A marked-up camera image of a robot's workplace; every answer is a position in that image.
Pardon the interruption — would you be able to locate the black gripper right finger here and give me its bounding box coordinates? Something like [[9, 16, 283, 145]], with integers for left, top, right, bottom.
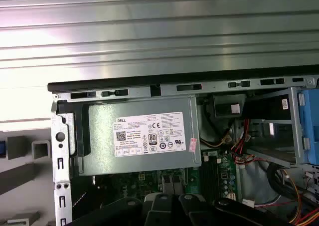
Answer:
[[177, 193, 304, 226]]

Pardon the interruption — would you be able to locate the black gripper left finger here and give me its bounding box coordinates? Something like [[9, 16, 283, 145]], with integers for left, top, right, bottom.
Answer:
[[65, 193, 175, 226]]

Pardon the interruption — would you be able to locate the metal socket cover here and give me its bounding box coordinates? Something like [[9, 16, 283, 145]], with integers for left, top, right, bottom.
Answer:
[[161, 175, 185, 195]]

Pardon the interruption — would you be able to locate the green motherboard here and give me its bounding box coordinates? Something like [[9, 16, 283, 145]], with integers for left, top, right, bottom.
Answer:
[[98, 150, 241, 204]]

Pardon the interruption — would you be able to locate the black RAM slot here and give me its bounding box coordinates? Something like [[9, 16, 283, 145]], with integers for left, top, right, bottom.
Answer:
[[209, 158, 215, 196], [201, 158, 207, 196], [213, 158, 220, 196], [205, 158, 211, 196]]

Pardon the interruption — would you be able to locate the grey power supply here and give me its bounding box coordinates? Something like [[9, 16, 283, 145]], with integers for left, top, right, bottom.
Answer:
[[77, 96, 202, 177]]

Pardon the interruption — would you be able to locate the metal optical drive cage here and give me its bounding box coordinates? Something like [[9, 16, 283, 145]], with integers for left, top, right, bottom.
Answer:
[[245, 85, 309, 168]]

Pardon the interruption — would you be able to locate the black PC case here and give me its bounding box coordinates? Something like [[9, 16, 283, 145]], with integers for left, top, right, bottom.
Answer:
[[46, 70, 319, 226]]

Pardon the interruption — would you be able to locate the grey parts rack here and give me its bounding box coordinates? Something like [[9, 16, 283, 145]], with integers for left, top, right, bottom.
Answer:
[[0, 121, 54, 226]]

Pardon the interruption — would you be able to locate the blue drive bay latch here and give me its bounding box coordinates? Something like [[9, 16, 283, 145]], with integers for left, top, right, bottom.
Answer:
[[297, 88, 319, 167]]

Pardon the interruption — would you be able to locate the yellow black wire bundle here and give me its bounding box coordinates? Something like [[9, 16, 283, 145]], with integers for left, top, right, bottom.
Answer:
[[200, 132, 231, 149]]

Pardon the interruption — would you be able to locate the red orange wire bundle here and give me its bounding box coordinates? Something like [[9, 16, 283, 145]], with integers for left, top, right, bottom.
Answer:
[[229, 118, 256, 167]]

